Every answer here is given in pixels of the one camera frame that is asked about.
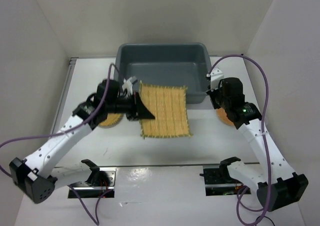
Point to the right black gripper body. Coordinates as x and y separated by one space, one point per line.
218 100

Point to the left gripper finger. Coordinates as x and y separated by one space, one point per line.
132 116
142 113

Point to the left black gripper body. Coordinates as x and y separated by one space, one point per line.
122 105

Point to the round yellow bamboo tray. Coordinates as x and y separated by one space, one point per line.
112 120

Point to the square bamboo mat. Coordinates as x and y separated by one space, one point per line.
169 107

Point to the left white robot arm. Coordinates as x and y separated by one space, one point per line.
37 175

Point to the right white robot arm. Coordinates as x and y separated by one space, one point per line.
278 185

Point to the grey plastic bin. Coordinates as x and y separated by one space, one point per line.
167 64

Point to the round orange woven tray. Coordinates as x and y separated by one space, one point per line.
222 115

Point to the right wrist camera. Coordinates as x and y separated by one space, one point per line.
214 77

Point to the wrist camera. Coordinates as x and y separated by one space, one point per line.
214 77
127 86

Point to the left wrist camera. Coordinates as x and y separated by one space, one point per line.
127 86

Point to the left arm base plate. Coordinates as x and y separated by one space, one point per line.
103 185

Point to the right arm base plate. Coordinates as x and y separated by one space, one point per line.
216 185

